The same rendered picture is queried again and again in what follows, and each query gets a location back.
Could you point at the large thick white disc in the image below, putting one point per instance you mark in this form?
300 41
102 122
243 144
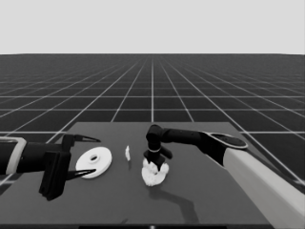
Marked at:
95 168

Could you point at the white round carrier with pins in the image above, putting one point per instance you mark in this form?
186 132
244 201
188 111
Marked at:
161 177

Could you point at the small thin white T-shaped piece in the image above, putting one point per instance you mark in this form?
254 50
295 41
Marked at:
127 153

